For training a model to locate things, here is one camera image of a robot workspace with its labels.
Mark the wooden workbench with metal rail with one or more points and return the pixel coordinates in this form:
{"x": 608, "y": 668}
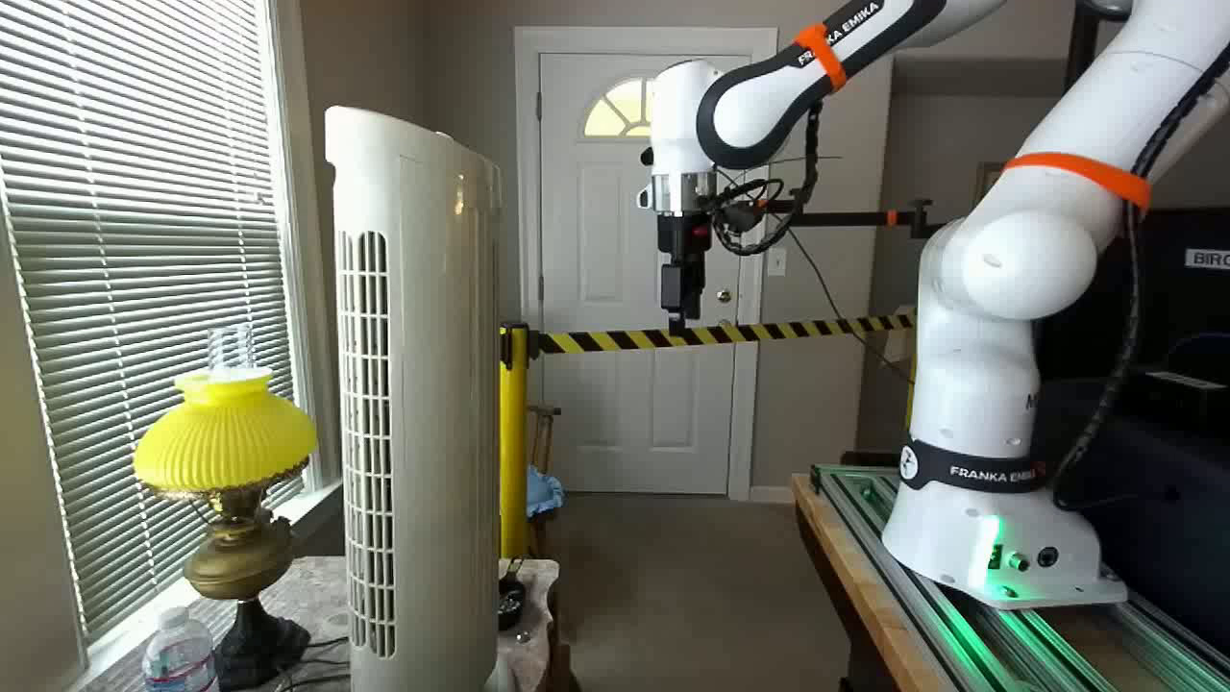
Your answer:
{"x": 897, "y": 600}

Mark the clear plastic water bottle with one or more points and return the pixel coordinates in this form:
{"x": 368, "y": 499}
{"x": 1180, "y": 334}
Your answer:
{"x": 177, "y": 654}

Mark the yellow black barrier tape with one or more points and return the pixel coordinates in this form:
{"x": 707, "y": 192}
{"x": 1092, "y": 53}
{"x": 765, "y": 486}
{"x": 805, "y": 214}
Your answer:
{"x": 731, "y": 331}

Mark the blue cloth bundle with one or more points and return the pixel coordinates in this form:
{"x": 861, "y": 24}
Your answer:
{"x": 542, "y": 493}

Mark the white wall light switch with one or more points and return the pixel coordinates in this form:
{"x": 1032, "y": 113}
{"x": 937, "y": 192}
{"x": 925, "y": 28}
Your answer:
{"x": 773, "y": 264}

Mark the white window blinds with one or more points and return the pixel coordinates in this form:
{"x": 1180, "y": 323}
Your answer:
{"x": 127, "y": 254}

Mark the white panelled entry door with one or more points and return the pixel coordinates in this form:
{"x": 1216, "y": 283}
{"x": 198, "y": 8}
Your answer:
{"x": 615, "y": 372}

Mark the yellow shade brass oil lamp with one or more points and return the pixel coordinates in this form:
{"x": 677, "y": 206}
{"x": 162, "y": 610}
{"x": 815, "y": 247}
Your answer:
{"x": 227, "y": 486}

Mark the black boom with orange clamps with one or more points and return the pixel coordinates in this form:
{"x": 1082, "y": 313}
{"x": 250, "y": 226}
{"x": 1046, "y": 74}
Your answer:
{"x": 859, "y": 215}

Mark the black equipment cabinet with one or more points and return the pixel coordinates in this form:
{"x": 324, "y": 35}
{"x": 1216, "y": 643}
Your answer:
{"x": 1155, "y": 434}

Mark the yellow bollard post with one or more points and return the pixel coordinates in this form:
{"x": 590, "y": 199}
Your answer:
{"x": 513, "y": 445}

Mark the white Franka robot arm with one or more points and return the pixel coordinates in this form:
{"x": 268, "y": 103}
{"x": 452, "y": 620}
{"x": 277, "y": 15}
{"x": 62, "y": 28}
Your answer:
{"x": 1011, "y": 254}

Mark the grey patterned table cloth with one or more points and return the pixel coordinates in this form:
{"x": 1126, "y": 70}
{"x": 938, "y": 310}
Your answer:
{"x": 313, "y": 618}

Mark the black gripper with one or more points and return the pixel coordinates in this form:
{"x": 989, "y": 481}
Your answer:
{"x": 682, "y": 236}

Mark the white tower air cooler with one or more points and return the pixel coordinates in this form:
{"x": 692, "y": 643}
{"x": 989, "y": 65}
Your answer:
{"x": 415, "y": 410}

